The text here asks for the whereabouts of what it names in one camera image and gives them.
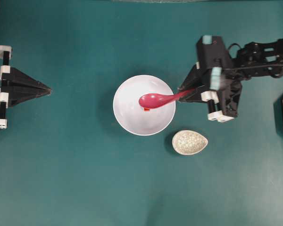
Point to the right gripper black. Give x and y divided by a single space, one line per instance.
213 81

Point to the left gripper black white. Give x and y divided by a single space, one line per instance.
10 97

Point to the pink plastic spoon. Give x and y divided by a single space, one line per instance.
155 100

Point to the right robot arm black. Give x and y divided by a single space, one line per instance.
257 60

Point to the white round bowl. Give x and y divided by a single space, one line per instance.
131 116

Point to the speckled teardrop ceramic dish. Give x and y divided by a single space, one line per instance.
188 142

